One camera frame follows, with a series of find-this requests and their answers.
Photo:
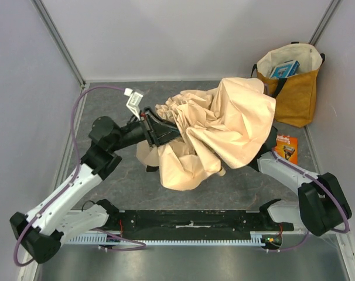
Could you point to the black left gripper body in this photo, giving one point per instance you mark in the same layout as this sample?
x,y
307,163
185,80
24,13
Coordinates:
x,y
149,127

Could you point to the beige folding umbrella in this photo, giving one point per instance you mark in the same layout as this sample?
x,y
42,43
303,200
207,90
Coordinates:
x,y
225,125

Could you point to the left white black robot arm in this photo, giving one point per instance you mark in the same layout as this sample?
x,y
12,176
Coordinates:
x,y
44,229

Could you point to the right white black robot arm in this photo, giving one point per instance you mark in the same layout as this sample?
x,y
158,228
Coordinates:
x,y
322,205

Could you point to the orange razor package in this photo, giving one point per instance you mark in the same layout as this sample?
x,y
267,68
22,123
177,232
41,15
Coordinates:
x,y
287,148

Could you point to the blue razor box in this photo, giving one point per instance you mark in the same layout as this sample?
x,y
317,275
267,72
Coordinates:
x,y
285,70

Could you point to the mustard tote bag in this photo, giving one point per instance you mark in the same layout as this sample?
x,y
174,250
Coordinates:
x,y
295,95

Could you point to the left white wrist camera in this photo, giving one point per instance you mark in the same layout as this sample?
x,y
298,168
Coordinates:
x,y
134,99

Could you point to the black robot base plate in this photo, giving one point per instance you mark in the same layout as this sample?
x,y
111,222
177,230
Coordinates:
x,y
189,225

